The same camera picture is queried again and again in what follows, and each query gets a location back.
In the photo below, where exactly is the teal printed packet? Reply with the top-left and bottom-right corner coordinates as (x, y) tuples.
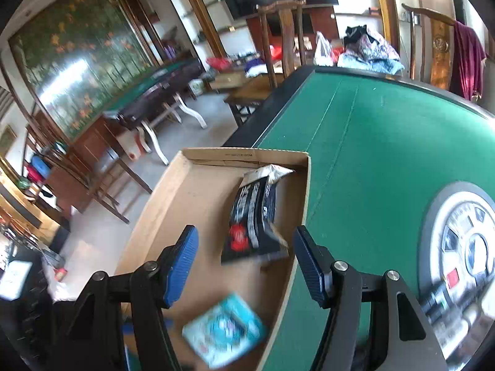
(182, 293), (267, 369)

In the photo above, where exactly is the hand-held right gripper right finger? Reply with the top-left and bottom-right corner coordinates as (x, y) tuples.
(293, 225), (449, 371)

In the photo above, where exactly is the folded mahjong table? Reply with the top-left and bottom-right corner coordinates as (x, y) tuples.
(104, 57), (207, 166)

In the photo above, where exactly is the wooden framed wall shelf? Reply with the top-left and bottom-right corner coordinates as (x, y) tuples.
(333, 0), (399, 47)
(174, 0), (260, 58)

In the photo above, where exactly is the green mahjong table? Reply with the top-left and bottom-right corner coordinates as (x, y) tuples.
(222, 66), (495, 371)

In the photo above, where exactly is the white and orange bin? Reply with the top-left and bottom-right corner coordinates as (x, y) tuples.
(124, 131), (142, 161)

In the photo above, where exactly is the dark red garment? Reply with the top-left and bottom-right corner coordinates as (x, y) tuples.
(450, 19), (487, 103)

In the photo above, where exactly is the dark wooden side chair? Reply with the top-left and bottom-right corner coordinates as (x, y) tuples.
(58, 124), (153, 225)

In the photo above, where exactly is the red patterned bag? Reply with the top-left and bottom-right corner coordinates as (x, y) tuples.
(207, 57), (233, 72)

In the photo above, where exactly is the gold framed picture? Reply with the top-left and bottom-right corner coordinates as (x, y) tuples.
(0, 126), (18, 157)

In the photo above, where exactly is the shallow cardboard box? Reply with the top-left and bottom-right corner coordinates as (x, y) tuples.
(114, 147), (312, 371)

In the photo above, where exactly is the white plastic bag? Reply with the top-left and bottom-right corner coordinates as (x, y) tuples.
(313, 31), (334, 66)

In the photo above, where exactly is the flower and bamboo mural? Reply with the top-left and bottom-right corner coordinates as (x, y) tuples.
(8, 0), (155, 140)

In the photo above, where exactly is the carved-back wooden chair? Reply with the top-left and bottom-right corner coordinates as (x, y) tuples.
(402, 3), (457, 93)

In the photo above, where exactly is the black snack packet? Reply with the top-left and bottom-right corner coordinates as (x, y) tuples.
(220, 163), (296, 267)

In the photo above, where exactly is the pile of clothes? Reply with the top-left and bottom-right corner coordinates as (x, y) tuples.
(337, 25), (405, 75)

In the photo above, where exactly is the low wooden drawer table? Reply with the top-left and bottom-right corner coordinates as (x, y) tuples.
(211, 67), (271, 93)

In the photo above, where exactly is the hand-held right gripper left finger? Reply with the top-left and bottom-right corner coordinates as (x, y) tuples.
(42, 224), (200, 371)

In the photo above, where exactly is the tall-backed wooden chair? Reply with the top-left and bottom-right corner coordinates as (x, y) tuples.
(224, 0), (306, 126)

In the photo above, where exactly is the red plastic bag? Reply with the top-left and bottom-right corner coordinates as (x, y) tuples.
(268, 44), (289, 62)

